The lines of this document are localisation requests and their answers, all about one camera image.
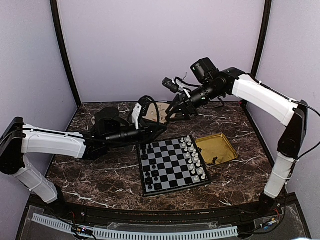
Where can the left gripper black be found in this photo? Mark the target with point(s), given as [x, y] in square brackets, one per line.
[146, 130]

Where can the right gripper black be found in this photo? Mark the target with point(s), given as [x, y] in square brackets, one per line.
[185, 105]

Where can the gold metal tray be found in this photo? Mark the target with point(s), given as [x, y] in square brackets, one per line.
[216, 145]

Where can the black white chess board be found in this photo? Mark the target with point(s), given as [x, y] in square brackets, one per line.
[161, 158]

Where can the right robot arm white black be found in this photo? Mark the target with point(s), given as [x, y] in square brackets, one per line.
[290, 113]

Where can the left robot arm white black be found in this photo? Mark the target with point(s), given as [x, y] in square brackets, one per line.
[20, 139]

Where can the white chess pieces row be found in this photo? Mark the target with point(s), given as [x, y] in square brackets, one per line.
[191, 166]

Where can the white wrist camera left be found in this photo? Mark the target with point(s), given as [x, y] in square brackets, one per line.
[140, 110]

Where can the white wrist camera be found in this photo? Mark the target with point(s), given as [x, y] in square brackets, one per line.
[140, 110]
[176, 85]

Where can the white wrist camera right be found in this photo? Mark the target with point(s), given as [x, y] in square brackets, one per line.
[176, 85]

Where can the right black frame post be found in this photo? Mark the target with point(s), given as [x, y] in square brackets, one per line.
[262, 37]

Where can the black frame post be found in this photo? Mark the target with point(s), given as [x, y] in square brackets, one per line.
[63, 51]
[262, 37]

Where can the grey slotted cable duct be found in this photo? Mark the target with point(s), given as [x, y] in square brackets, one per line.
[124, 231]

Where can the black front rail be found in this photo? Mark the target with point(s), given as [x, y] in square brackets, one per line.
[97, 215]

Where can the left black frame post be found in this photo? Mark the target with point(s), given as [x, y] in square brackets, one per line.
[63, 51]

